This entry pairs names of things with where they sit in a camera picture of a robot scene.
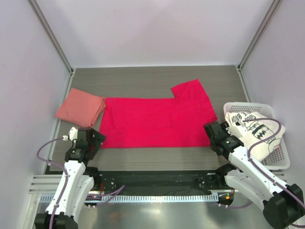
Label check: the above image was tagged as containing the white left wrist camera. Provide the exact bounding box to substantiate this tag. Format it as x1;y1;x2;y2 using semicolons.
62;127;78;142

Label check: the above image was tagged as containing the white slotted cable duct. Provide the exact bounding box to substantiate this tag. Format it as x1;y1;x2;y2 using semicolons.
40;193;219;204

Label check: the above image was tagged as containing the right aluminium frame post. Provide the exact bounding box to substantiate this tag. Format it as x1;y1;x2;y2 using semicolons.
237;0;283;72

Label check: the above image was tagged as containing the white perforated plastic basket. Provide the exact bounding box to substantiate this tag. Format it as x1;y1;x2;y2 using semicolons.
224;102;290;170

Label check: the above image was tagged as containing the left aluminium frame post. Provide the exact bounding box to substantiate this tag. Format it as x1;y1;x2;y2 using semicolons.
28;0;75;74

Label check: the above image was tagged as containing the aluminium front rail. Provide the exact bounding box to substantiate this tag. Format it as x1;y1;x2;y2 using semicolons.
29;175;61;194

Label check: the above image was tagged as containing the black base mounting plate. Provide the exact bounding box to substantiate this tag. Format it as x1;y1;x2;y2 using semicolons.
100;170;235;205

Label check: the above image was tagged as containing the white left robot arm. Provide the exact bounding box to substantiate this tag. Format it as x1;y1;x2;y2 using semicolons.
34;127;106;229

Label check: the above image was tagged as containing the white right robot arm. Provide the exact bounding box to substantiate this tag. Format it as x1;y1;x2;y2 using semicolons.
204;122;305;229

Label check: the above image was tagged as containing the aluminium frame post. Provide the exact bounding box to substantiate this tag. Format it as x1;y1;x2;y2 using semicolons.
237;0;283;72
28;0;75;74

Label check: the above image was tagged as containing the folded salmon pink t shirt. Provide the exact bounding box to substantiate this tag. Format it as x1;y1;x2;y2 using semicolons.
55;88;106;127

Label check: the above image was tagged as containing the white printed t shirt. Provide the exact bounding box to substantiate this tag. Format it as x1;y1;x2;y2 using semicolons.
225;110;285;161

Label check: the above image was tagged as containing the bright pink t shirt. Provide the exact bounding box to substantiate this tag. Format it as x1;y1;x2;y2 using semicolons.
100;79;217;148

